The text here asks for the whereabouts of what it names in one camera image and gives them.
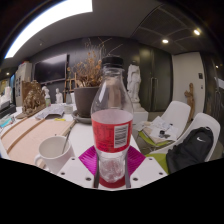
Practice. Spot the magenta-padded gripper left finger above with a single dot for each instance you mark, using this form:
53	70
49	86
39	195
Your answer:
87	160

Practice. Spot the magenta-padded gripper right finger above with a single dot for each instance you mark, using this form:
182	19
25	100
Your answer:
136	160

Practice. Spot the clear red-labelled drink bottle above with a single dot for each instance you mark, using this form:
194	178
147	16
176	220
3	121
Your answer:
111	133

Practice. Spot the metal spoon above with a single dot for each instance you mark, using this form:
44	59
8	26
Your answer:
66	141

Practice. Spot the white mug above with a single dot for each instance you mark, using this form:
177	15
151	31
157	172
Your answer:
50	155

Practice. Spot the pile of papers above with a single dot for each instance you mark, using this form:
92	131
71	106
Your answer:
158	128

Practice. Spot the grey plant saucer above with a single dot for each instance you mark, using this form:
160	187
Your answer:
80	119

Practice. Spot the small white cup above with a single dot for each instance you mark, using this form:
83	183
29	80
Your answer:
68	109

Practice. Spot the black backpack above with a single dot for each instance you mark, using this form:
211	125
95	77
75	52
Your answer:
190	150

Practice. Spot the dried plant in grey pot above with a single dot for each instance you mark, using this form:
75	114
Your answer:
85	101

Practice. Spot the white chair with green seat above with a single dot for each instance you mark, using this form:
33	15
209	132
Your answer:
207	120
176	111

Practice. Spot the large wooden drawing board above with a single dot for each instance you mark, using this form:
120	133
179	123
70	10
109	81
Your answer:
23	136

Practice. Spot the small white bust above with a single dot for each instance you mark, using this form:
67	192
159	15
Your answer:
59	96

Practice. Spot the wooden easel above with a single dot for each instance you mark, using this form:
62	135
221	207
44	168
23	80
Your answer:
69	91

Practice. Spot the small pale green bottle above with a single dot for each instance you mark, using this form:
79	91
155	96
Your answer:
47	100

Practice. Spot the brown carved wooden sculpture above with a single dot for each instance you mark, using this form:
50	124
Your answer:
32	100

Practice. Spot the wooden figure sculpture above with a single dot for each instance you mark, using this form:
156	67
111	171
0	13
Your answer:
190	98

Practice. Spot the teal flat case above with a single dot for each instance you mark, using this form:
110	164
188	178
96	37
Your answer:
6	121

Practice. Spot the black desktop device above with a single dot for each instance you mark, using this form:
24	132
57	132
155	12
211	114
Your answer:
6	110

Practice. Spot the white cabinet with pictures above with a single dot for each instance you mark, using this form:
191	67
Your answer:
20	75

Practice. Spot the round ceiling spotlight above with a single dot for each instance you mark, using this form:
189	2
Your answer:
165	41
197	32

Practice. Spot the long ceiling light strip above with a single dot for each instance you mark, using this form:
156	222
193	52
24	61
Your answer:
43	21

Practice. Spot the white plaster statue on pedestal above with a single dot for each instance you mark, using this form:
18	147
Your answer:
134	83

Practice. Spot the black wall screen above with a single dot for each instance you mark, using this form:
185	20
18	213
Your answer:
50	68

